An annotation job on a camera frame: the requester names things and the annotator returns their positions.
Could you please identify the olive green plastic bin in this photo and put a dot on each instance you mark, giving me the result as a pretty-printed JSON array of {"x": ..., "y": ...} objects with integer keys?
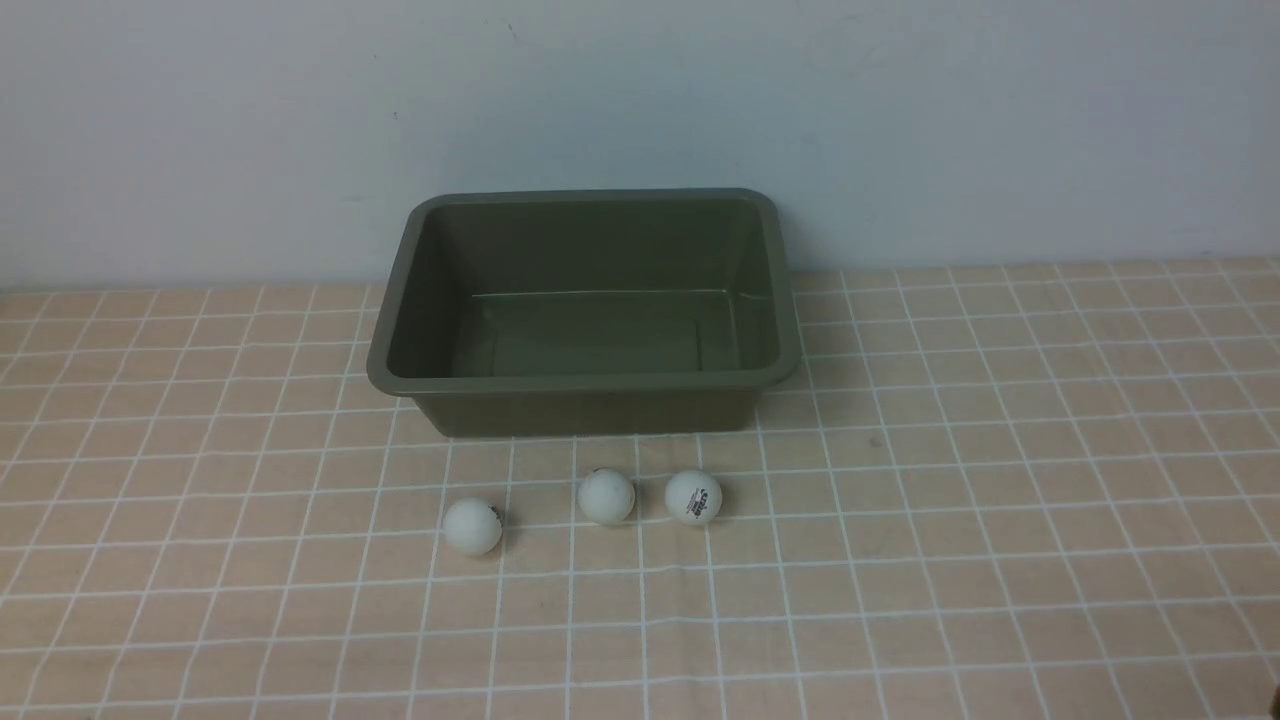
[{"x": 588, "y": 313}]

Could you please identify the checkered orange tablecloth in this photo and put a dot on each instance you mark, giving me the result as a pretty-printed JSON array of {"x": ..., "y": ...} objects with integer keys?
[{"x": 998, "y": 492}]

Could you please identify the white ping-pong ball with logo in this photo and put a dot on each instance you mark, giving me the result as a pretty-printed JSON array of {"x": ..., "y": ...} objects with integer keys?
[{"x": 693, "y": 497}]

